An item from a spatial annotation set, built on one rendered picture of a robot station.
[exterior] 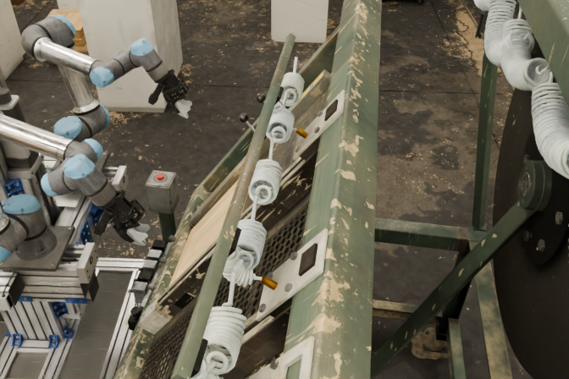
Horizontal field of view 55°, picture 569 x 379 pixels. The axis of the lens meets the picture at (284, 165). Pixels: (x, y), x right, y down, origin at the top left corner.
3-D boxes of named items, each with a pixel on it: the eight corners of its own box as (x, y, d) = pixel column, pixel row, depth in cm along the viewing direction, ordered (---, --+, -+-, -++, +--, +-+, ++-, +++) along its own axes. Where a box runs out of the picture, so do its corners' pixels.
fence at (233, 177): (200, 219, 247) (192, 214, 246) (333, 75, 193) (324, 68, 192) (196, 227, 243) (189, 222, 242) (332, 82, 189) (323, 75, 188)
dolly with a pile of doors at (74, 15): (60, 35, 592) (52, 8, 573) (107, 36, 592) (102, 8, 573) (38, 62, 544) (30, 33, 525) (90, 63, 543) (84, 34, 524)
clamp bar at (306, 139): (161, 316, 205) (104, 286, 199) (376, 113, 138) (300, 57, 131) (152, 339, 197) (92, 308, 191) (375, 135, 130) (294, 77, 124)
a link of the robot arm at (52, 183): (70, 180, 174) (95, 173, 169) (50, 203, 165) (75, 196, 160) (55, 161, 170) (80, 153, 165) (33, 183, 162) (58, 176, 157)
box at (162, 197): (157, 197, 278) (152, 169, 267) (180, 200, 276) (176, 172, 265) (149, 213, 268) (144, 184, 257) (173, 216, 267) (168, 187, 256)
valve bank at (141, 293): (156, 259, 269) (150, 224, 254) (185, 263, 267) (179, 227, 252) (117, 348, 230) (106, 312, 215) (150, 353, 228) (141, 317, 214)
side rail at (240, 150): (223, 189, 268) (205, 178, 265) (376, 25, 206) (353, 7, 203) (221, 198, 263) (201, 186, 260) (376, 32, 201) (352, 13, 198)
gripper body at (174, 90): (186, 99, 217) (169, 74, 211) (168, 107, 220) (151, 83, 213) (190, 89, 223) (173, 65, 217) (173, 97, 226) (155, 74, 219)
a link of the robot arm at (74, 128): (52, 151, 242) (45, 125, 234) (74, 135, 252) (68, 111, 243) (74, 159, 238) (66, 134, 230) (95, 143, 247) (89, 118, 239)
